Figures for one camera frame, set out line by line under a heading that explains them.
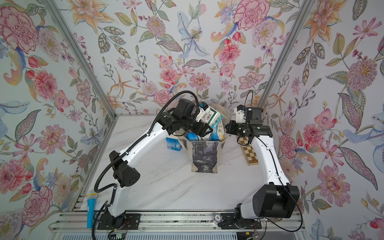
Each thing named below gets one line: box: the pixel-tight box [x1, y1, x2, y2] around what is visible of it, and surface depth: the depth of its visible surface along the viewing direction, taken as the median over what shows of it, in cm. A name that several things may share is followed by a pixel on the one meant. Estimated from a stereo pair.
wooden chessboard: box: [238, 136, 259, 166], surface depth 98 cm
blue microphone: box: [86, 192, 98, 229], surface depth 78 cm
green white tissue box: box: [196, 107, 224, 129], surface depth 71 cm
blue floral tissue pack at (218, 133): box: [209, 121, 225, 142], surface depth 84 cm
